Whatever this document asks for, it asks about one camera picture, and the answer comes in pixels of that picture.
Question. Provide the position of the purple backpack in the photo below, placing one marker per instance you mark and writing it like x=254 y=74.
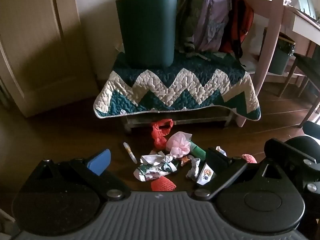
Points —
x=207 y=17

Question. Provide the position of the red backpack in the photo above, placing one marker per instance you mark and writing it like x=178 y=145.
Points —
x=240 y=22

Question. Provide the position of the green tube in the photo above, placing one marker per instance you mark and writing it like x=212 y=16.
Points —
x=198 y=150

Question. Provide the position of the pale green book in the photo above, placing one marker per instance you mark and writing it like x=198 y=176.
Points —
x=305 y=1

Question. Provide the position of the small bin with black liner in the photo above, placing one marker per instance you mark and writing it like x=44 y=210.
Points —
x=281 y=55

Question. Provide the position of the green white zigzag quilt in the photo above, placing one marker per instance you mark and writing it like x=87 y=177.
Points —
x=175 y=87

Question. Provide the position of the dark wooden chair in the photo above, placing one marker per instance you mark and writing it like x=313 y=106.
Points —
x=307 y=65

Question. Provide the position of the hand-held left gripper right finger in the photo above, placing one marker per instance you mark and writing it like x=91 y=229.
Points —
x=217 y=160

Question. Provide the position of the red foam fruit net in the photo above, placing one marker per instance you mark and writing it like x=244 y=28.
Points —
x=163 y=185

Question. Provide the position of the red plastic bag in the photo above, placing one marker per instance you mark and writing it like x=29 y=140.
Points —
x=160 y=135

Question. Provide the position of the dark green trash bin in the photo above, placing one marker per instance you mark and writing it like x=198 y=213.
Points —
x=146 y=30

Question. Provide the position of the small crumpled white paper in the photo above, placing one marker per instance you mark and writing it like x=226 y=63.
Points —
x=221 y=151

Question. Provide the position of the crumpled white tissue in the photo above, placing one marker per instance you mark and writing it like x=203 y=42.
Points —
x=194 y=167

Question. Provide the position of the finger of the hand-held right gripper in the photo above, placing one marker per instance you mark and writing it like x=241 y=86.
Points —
x=287 y=155

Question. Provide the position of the cream wardrobe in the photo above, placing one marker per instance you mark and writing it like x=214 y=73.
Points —
x=37 y=42

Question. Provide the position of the orange snack wrapper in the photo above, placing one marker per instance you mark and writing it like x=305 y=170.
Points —
x=185 y=160

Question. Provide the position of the crumpled white green paper bag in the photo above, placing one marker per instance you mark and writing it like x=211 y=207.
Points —
x=155 y=170

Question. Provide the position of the low wooden bench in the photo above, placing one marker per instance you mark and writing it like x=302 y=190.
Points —
x=180 y=123

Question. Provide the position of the white tube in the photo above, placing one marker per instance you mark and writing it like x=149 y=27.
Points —
x=130 y=153

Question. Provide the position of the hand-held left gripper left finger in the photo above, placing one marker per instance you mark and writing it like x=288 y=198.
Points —
x=98 y=162

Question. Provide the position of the pink tissue wad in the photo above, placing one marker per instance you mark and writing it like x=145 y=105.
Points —
x=178 y=145

